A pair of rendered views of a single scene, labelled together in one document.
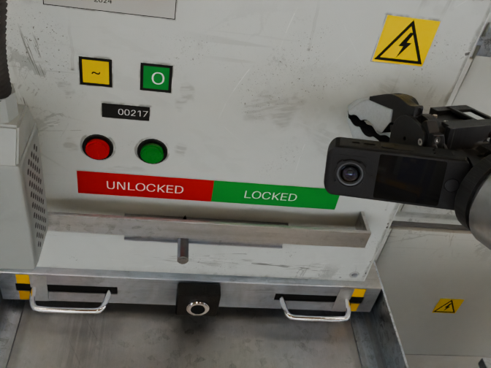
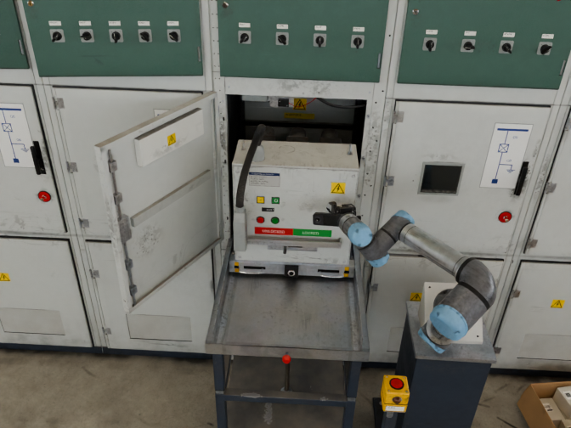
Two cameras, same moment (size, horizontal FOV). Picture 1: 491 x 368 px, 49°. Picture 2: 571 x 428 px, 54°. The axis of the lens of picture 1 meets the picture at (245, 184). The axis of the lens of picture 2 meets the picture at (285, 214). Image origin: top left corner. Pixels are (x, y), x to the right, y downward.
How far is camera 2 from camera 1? 166 cm
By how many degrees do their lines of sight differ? 13
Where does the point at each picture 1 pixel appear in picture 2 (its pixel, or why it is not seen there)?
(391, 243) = not seen: hidden behind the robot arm
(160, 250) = (279, 253)
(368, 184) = (321, 222)
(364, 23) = (325, 184)
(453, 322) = not seen: hidden behind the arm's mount
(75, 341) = (252, 284)
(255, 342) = (311, 286)
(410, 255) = (389, 269)
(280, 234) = (313, 244)
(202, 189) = (290, 231)
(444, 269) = (407, 276)
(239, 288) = (305, 267)
